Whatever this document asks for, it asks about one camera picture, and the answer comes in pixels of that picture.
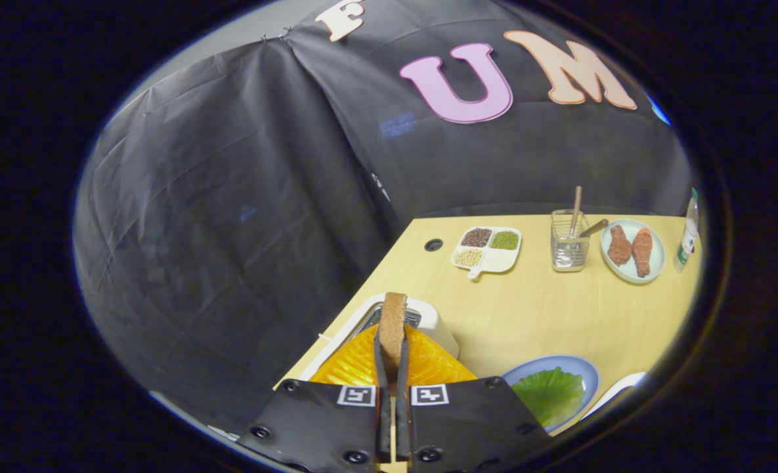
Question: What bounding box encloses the white plate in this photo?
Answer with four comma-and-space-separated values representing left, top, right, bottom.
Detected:
582, 372, 647, 418

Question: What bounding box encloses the white divided seed dish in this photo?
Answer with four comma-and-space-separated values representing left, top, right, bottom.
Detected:
451, 226, 522, 281

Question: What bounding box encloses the black backdrop cloth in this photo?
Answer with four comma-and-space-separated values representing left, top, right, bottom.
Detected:
74, 0, 695, 431

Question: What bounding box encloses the clear plastic water bottle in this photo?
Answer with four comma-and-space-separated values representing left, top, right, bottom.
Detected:
673, 188, 700, 273

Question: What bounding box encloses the metal wire cutlery holder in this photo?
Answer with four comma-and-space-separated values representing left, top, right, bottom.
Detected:
551, 209, 591, 273

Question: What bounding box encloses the brown meat piece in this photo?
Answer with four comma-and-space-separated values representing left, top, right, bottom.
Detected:
632, 227, 654, 278
607, 225, 633, 266

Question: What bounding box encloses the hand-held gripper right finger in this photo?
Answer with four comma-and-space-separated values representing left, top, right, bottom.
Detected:
395, 325, 552, 471

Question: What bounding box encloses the blue plate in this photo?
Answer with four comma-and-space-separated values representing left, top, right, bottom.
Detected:
502, 355, 601, 434

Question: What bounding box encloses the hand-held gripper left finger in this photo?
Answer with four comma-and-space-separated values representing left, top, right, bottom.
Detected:
236, 324, 391, 471

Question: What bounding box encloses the green lettuce leaf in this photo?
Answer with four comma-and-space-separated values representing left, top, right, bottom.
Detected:
512, 367, 586, 428

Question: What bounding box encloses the cream white toaster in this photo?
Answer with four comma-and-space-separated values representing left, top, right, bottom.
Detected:
297, 294, 460, 383

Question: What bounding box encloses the wooden handle utensil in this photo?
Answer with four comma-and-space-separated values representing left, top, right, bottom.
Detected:
569, 186, 584, 238

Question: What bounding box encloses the brown-crust toast bread slice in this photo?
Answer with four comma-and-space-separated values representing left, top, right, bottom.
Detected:
377, 292, 409, 374

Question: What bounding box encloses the pale green plate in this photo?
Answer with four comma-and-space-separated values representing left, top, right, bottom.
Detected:
600, 218, 666, 284

